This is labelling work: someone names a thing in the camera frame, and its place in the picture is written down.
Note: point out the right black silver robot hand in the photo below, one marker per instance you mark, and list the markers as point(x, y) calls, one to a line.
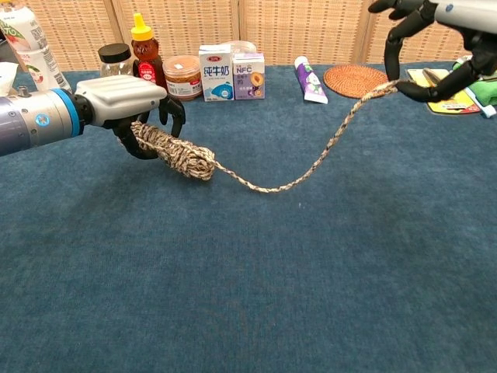
point(473, 15)

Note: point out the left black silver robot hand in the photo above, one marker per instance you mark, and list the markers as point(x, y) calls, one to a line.
point(116, 97)

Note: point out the black lid glass jar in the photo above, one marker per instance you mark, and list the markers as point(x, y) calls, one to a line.
point(115, 58)

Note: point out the bear shaped honey bottle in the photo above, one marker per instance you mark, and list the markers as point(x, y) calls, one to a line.
point(147, 54)

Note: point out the round tub red label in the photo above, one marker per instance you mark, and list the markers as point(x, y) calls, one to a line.
point(182, 79)

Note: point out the folded green towel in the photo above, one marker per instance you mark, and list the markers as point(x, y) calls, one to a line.
point(490, 91)

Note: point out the razor in yellow pack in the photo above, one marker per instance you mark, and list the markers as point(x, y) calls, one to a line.
point(454, 105)

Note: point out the yellow cap drink bottle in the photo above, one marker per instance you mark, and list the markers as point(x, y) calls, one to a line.
point(31, 46)

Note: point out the white blue milk carton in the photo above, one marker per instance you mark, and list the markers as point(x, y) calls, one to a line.
point(216, 74)

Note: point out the white plastic pouch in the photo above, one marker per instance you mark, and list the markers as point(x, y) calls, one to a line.
point(7, 79)

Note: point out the purple juice carton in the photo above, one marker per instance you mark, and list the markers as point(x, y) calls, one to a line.
point(248, 77)

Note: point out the round woven coaster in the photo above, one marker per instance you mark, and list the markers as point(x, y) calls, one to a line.
point(353, 79)

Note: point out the clear round clip container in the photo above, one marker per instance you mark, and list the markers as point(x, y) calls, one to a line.
point(244, 47)

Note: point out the bamboo folding screen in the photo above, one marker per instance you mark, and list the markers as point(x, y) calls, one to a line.
point(303, 27)

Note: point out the white purple toothpaste tube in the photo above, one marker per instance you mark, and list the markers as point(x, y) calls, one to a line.
point(310, 83)

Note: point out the blue table carpet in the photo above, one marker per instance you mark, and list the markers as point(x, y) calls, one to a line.
point(248, 272)

